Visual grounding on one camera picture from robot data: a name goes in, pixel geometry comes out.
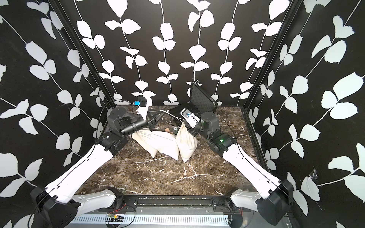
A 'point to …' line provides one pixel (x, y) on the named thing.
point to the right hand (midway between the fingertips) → (187, 114)
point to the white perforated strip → (203, 219)
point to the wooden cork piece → (167, 129)
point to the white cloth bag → (187, 142)
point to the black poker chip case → (201, 102)
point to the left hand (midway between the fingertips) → (164, 109)
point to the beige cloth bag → (162, 142)
